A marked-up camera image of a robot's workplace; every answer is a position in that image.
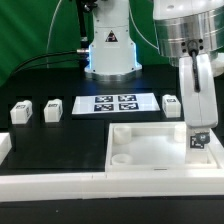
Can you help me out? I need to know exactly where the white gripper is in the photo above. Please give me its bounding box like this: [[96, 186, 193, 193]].
[[179, 54, 218, 144]]

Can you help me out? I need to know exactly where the white square tabletop part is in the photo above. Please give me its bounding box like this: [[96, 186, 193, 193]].
[[105, 122, 224, 172]]

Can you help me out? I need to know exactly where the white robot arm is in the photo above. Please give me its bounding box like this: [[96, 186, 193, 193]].
[[81, 0, 224, 145]]

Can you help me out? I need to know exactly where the white sheet with markers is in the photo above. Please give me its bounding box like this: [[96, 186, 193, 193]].
[[72, 93, 160, 115]]

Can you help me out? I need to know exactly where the white obstacle fence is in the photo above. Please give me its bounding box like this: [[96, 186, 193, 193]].
[[0, 132, 224, 204]]

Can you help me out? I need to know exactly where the green backdrop curtain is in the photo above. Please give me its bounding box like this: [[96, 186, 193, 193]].
[[0, 0, 169, 85]]

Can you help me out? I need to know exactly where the white thin cable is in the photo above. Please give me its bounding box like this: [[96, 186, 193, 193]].
[[45, 0, 64, 69]]

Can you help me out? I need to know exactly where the black cable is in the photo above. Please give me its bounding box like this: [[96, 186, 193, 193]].
[[9, 49, 91, 78]]

